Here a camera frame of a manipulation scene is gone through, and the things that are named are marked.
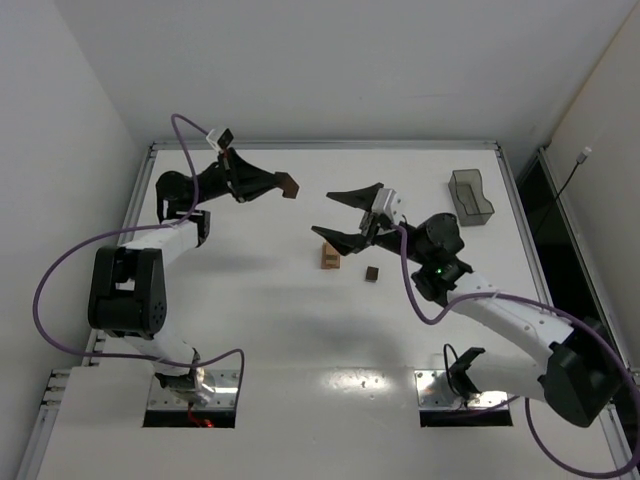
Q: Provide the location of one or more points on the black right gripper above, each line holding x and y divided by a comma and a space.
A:
370, 228

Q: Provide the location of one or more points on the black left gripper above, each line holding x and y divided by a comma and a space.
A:
235, 179

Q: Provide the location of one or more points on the dark wood arch block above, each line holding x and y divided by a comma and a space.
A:
287, 185

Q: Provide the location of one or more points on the plain long light wood block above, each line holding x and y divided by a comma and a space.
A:
326, 262

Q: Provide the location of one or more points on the dark wood cube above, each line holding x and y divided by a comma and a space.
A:
372, 274

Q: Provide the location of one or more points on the smoky transparent plastic box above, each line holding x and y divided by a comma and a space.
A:
471, 205

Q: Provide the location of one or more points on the engraved long light wood block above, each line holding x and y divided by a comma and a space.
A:
333, 261

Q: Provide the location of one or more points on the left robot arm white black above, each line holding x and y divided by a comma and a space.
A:
128, 292

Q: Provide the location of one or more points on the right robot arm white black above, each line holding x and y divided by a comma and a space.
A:
569, 365

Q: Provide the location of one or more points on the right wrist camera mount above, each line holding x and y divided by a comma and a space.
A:
388, 203

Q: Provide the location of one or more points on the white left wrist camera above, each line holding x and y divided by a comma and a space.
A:
220, 139

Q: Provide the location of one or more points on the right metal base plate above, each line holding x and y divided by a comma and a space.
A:
430, 392

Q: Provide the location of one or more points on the metal base plate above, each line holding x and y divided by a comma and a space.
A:
430, 392
209, 390

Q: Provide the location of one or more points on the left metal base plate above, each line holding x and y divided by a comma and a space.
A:
209, 390

